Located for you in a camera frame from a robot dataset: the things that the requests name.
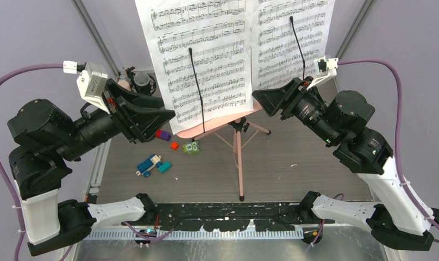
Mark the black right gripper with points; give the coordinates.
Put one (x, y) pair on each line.
(271, 99)

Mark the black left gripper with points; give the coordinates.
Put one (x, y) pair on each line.
(138, 122)

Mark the sheet music page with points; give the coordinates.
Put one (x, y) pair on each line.
(286, 37)
(200, 56)

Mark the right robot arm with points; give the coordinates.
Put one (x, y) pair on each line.
(394, 220)

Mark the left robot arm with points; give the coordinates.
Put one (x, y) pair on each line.
(48, 138)

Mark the purple and red brick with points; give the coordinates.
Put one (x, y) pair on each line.
(163, 135)

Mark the pink foam microphone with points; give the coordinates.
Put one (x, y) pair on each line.
(124, 84)

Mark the small red-orange cube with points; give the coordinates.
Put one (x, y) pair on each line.
(174, 146)

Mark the green owl number block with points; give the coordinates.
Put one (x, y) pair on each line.
(191, 147)

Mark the blue toy brick car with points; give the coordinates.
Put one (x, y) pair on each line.
(144, 168)

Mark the teal toy brick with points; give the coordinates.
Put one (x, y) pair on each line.
(164, 167)

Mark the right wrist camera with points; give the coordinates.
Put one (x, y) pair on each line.
(326, 69)

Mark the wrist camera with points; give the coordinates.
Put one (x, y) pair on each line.
(91, 82)
(326, 69)

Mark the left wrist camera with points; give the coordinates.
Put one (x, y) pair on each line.
(91, 82)

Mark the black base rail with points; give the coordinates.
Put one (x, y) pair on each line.
(227, 217)

